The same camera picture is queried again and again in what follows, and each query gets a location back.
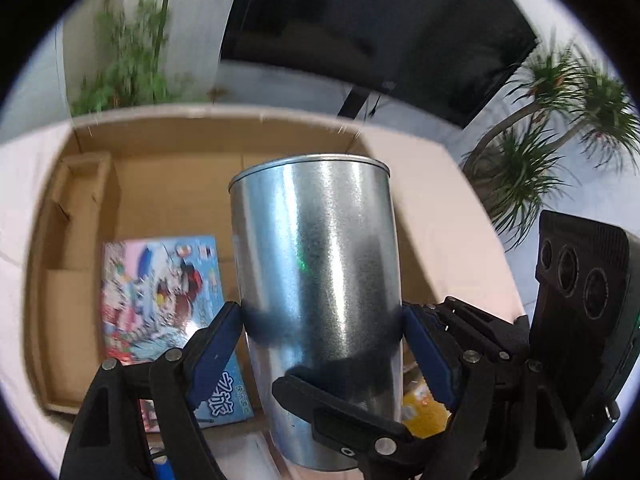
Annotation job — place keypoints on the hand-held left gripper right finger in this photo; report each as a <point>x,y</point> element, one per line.
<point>430,355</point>

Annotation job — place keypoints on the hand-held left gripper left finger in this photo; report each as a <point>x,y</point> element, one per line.
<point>220,342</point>

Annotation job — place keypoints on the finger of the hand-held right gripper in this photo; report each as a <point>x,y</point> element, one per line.
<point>480,327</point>
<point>345,422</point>

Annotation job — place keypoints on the silver metal cup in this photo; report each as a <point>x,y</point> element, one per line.
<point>320,260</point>

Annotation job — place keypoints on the cardboard box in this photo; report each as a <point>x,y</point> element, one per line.
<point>165,185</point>

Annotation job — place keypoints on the yellow snack packet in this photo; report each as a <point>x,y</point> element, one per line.
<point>425,412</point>

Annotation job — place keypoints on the colourful cartoon toy box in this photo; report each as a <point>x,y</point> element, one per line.
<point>160,285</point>

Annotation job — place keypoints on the small blue item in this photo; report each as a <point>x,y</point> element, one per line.
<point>162,469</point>

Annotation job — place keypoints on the spiky-leaved potted plant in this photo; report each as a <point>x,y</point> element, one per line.
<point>520,170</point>

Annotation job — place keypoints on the pink tablecloth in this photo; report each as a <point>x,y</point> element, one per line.
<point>20,210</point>

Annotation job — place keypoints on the thin-stemmed green plant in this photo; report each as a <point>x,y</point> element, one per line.
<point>130,60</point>

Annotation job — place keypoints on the black television screen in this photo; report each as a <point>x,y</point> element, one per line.
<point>375,25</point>

